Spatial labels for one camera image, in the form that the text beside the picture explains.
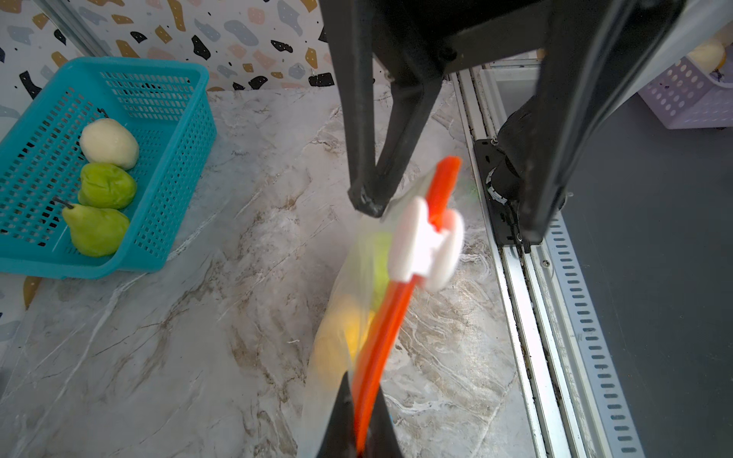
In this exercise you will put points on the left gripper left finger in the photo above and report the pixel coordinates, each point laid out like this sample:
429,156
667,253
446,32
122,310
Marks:
339,440

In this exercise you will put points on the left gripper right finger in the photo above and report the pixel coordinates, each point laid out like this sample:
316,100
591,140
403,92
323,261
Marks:
382,440

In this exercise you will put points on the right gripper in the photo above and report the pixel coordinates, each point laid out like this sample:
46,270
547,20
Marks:
446,28

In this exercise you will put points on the clear red zip-top bag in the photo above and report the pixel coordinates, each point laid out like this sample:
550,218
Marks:
427,240

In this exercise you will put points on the green pear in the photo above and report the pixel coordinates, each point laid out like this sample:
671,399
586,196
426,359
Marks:
95,232

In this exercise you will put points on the green apple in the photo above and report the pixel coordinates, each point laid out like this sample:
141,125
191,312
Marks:
105,185

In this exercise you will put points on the beige round fruit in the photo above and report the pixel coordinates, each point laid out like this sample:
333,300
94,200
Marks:
107,141

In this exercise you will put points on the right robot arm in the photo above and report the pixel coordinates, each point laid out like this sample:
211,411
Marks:
385,115

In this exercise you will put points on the yellow lemon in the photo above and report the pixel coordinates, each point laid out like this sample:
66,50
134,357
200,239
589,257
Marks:
340,337

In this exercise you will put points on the green lime fruit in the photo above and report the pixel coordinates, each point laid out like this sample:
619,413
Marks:
380,245

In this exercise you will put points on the lilac perforated basket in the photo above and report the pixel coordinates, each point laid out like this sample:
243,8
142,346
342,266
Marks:
696,91

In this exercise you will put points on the teal plastic basket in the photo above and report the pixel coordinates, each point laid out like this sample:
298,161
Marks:
163,104

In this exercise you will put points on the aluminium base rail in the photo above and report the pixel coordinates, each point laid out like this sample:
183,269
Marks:
572,393

